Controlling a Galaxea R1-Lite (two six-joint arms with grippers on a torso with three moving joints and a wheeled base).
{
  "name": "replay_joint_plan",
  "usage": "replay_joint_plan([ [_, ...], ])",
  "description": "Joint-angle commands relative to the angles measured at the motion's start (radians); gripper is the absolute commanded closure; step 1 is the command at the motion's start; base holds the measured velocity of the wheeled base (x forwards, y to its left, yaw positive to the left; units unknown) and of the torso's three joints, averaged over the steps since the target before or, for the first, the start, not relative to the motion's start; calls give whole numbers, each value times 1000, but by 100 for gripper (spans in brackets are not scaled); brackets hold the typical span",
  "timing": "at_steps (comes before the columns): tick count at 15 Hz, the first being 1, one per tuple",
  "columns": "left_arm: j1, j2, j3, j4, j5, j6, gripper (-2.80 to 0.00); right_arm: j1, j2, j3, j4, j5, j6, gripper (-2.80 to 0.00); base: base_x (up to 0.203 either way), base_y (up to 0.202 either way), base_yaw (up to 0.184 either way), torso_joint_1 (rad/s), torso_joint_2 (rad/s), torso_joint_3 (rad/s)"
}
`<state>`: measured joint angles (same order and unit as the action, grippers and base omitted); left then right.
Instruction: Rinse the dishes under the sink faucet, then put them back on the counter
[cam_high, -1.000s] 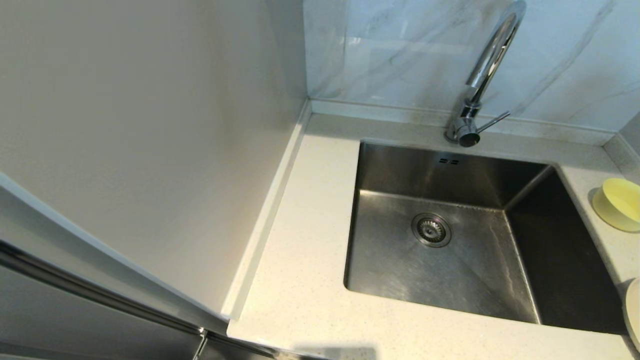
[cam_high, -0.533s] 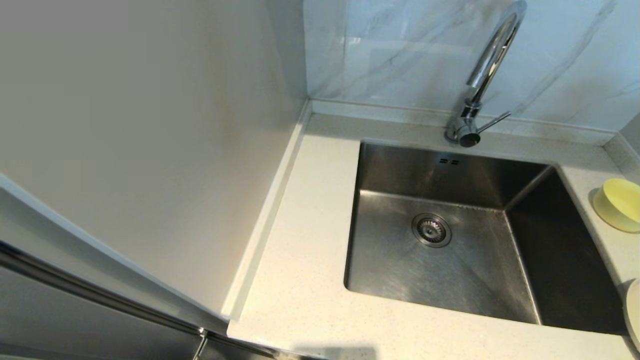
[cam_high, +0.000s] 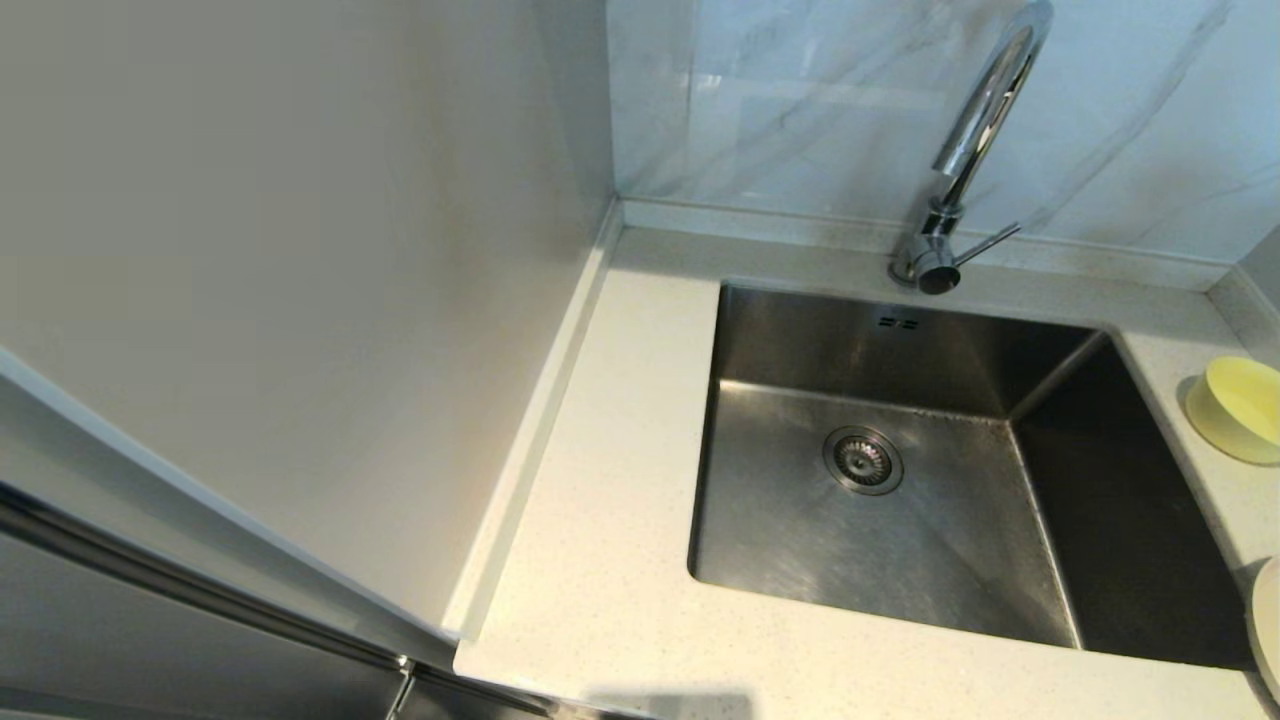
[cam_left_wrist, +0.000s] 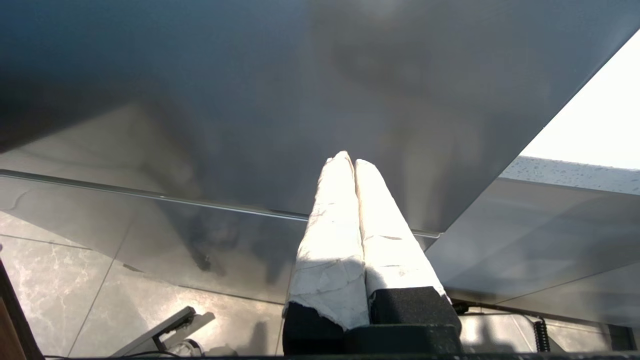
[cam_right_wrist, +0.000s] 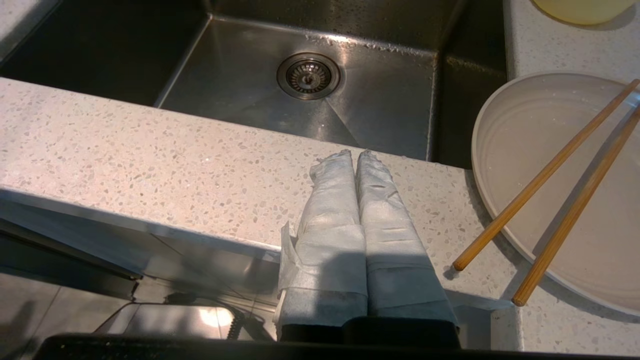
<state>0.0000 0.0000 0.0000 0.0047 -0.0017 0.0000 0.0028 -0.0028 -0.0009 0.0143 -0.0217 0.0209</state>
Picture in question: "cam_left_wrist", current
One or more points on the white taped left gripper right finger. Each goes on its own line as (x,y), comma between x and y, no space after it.
(390,240)

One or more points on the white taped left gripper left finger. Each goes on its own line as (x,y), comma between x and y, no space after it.
(330,240)

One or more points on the grey cabinet front panel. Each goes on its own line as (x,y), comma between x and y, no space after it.
(550,240)

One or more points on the grey steel appliance front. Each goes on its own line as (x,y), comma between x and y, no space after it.
(200,75)

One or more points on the white tall side panel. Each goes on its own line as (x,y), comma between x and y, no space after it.
(605,120)

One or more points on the small black box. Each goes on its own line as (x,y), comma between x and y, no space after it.
(622,337)

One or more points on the dark brown slanted bar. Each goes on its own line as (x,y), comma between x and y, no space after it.
(15,325)

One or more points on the grey metal bracket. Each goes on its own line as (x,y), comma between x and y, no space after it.
(165,330)

